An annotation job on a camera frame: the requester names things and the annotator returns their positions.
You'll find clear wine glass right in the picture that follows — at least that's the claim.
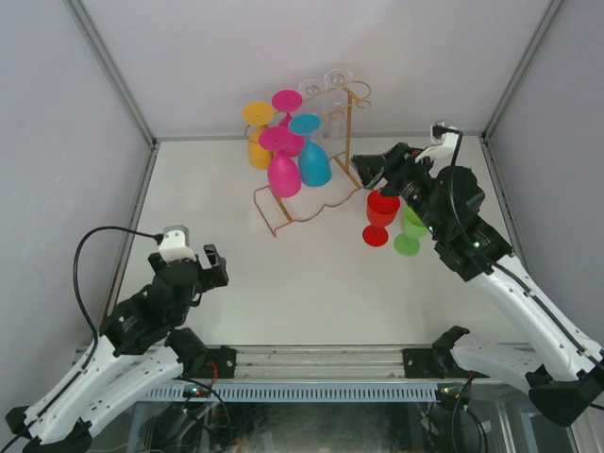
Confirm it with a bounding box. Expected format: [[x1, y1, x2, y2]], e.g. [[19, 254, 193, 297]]
[[324, 68, 353, 88]]

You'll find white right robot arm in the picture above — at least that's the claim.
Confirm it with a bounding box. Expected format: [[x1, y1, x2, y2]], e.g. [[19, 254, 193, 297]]
[[351, 143, 603, 428]]

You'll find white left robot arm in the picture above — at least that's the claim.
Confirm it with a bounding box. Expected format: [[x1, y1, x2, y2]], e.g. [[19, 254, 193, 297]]
[[6, 244, 228, 452]]

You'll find left camera black cable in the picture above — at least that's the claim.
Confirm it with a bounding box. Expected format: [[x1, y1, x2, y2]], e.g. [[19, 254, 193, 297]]
[[73, 226, 164, 339]]

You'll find gold wire glass rack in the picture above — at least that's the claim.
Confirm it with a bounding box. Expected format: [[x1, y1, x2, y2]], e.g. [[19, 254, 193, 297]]
[[253, 76, 372, 236]]

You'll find pink wine glass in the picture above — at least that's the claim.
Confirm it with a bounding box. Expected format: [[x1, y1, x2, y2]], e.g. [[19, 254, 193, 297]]
[[272, 89, 305, 158], [259, 126, 301, 198]]

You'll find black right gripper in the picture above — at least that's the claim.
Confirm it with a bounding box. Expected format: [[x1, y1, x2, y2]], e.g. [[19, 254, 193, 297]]
[[352, 142, 445, 238]]

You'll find clear wine glass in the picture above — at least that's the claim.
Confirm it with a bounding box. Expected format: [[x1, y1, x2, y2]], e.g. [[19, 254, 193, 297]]
[[324, 68, 353, 88], [298, 78, 327, 100]]

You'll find clear wine glass left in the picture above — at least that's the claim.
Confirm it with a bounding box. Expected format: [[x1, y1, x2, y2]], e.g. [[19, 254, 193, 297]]
[[298, 78, 327, 100]]

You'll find blue wine glass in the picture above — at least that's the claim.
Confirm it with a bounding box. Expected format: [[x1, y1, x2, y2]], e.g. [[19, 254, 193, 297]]
[[289, 113, 332, 188]]

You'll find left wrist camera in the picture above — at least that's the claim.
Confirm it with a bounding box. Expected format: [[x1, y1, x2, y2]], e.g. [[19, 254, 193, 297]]
[[158, 225, 195, 263]]

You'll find right camera black cable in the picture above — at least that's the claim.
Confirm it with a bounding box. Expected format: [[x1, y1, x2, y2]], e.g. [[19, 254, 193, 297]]
[[446, 131, 478, 265]]

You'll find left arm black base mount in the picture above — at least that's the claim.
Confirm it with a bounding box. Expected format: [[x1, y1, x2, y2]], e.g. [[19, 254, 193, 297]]
[[197, 345, 237, 379]]

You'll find aluminium frame rail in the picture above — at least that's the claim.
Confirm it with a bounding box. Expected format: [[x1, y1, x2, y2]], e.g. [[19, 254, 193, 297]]
[[65, 343, 539, 384]]

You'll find camera black cable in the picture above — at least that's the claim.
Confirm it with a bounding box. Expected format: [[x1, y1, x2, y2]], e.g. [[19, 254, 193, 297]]
[[446, 131, 478, 265], [73, 226, 164, 339]]

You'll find green wine glass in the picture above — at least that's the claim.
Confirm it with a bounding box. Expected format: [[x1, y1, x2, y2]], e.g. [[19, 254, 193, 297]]
[[394, 206, 428, 257]]

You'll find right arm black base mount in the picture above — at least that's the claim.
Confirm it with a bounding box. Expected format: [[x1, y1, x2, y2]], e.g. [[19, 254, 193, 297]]
[[402, 347, 452, 378]]

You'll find grey slotted cable duct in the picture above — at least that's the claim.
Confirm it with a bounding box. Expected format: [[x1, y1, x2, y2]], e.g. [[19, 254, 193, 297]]
[[141, 382, 439, 403]]

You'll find orange wine glass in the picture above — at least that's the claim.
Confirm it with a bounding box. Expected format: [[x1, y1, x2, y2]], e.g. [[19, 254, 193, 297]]
[[242, 101, 275, 170]]

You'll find red wine glass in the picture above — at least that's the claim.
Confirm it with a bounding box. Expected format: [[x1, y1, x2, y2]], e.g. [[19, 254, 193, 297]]
[[362, 191, 401, 247]]

